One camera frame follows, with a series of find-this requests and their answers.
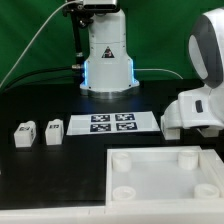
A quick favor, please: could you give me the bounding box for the white square table top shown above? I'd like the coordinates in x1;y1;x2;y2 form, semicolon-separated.
106;146;224;206

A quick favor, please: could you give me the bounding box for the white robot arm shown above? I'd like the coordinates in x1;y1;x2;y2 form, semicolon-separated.
81;0;224;130

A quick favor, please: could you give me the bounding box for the white tag marker sheet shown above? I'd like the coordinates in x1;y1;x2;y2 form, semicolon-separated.
67;111;160;136

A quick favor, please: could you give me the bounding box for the black cable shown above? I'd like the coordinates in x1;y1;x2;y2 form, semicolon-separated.
0;65;84;95

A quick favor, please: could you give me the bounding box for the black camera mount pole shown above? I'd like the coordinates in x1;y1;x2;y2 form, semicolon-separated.
62;0;93;65

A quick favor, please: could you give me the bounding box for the grey camera on mount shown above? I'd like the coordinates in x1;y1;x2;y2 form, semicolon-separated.
83;0;120;13

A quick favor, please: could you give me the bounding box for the white cable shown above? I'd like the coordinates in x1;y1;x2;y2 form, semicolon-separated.
0;0;83;88

